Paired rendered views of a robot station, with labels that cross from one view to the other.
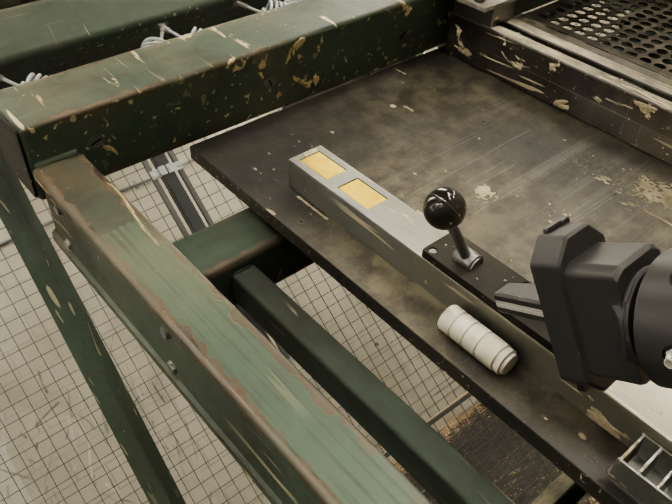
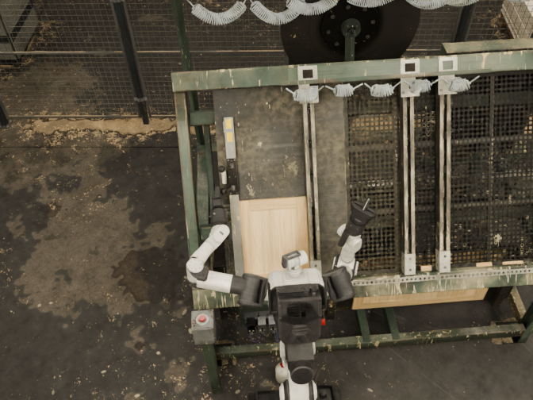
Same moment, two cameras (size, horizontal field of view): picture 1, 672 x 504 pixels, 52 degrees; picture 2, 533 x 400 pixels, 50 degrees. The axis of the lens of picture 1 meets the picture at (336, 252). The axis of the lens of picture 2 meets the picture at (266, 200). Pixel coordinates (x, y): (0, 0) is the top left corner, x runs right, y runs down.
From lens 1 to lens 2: 2.74 m
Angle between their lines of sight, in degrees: 56
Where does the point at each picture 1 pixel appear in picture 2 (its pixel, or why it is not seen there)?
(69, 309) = (185, 56)
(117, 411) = not seen: hidden behind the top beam
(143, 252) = (182, 130)
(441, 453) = (211, 182)
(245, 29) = (237, 75)
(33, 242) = (182, 40)
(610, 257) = (216, 203)
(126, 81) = (199, 85)
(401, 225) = (229, 149)
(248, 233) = (211, 119)
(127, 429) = not seen: hidden behind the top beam
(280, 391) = (186, 171)
